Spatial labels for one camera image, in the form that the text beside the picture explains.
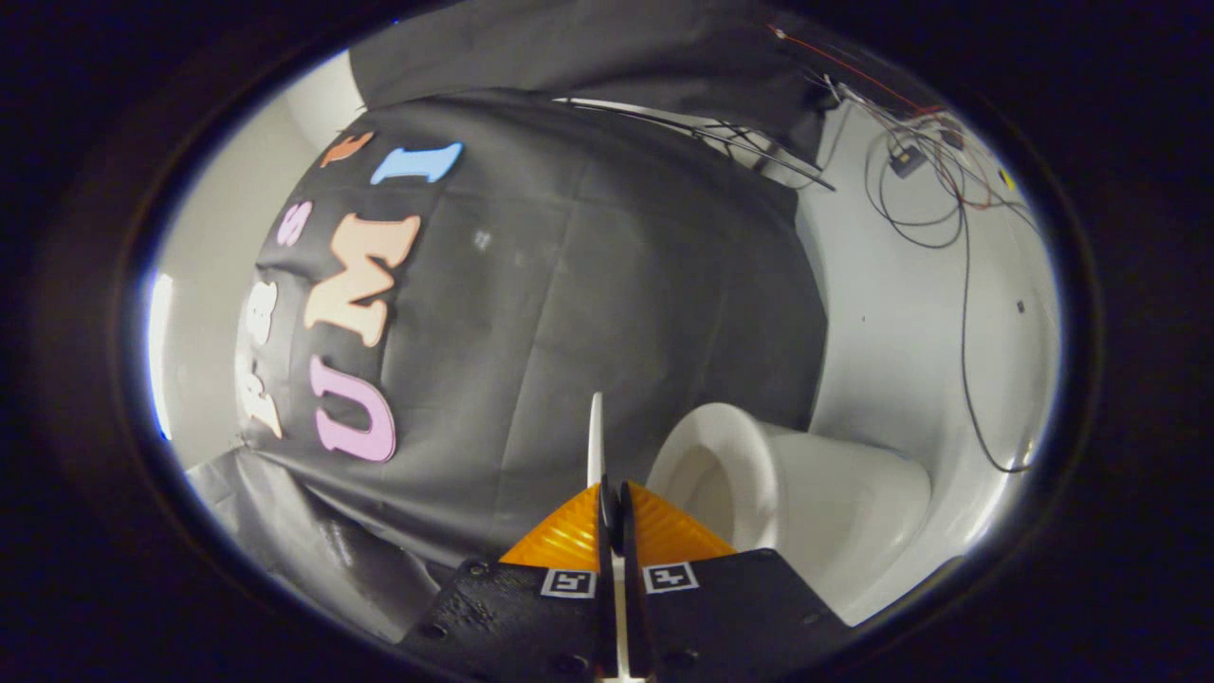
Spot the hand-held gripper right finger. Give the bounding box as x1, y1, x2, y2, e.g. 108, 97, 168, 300
619, 480, 855, 683

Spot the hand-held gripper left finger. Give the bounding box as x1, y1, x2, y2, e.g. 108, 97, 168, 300
394, 482, 617, 683

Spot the white toilet lid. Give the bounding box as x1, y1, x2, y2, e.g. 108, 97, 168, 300
586, 392, 636, 683

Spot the white ceramic toilet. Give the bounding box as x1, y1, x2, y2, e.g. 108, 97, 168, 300
647, 402, 935, 627

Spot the black backdrop cloth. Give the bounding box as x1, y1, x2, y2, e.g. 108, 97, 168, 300
232, 88, 831, 570
349, 0, 836, 162
185, 446, 456, 646

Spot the black tripod stand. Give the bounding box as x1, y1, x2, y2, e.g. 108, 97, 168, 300
555, 95, 837, 193

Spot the long black floor cable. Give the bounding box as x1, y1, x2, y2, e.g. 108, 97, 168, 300
956, 190, 1037, 473

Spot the tangled cable bundle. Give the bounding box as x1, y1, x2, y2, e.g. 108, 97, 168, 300
768, 24, 1044, 249

